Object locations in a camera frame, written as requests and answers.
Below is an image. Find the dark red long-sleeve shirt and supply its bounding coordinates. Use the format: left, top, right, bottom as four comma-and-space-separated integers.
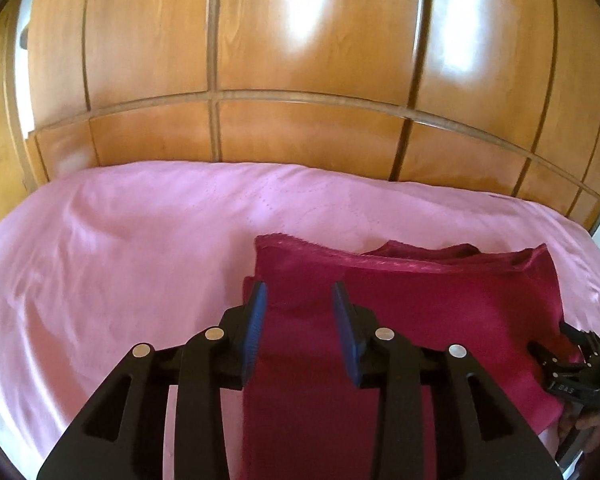
242, 234, 577, 479

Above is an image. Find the person's right hand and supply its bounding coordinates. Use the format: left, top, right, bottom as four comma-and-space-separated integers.
557, 403, 600, 454

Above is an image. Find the pink bedspread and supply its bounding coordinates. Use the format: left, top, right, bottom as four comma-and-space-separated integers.
0, 162, 600, 479

